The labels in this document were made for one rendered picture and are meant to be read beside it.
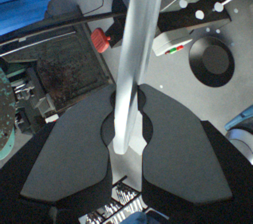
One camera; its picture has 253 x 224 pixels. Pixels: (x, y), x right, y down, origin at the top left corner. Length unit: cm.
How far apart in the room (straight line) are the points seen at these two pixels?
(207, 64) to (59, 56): 127
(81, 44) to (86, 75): 32
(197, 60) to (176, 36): 65
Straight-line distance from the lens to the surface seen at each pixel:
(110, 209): 242
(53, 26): 125
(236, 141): 51
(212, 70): 129
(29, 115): 349
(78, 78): 192
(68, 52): 198
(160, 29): 64
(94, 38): 65
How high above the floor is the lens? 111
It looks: 35 degrees down
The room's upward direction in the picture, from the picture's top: 117 degrees counter-clockwise
